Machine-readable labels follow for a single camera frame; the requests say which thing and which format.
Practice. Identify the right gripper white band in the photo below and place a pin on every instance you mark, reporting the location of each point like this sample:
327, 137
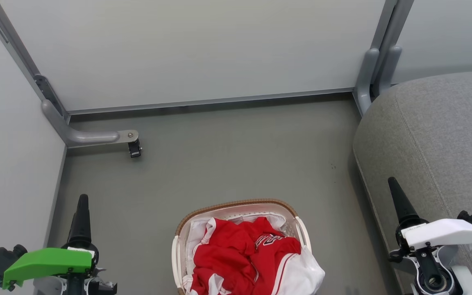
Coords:
445, 233

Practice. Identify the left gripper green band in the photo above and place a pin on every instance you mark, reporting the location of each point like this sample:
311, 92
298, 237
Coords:
47, 262

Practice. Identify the red and white jersey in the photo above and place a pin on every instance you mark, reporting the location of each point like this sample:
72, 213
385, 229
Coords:
236, 258

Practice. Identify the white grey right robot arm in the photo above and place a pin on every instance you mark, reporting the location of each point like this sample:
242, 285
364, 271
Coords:
469, 282

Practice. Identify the grey fabric sofa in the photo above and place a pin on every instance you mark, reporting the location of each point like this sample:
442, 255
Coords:
436, 135

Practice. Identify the black caster wheel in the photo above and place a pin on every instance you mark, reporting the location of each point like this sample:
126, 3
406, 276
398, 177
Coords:
135, 149

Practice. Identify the white laundry basket brown rim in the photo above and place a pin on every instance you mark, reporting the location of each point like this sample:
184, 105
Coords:
236, 207

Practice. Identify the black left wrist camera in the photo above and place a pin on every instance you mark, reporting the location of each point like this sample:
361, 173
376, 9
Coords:
2, 258

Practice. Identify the grey partition foot bracket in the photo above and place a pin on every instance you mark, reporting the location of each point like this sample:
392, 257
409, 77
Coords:
84, 137

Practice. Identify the grey partition bottom rail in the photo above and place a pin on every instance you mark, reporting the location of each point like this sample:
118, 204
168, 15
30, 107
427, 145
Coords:
211, 101

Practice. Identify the grey partition corner post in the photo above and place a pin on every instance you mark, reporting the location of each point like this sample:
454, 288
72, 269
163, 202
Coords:
19, 53

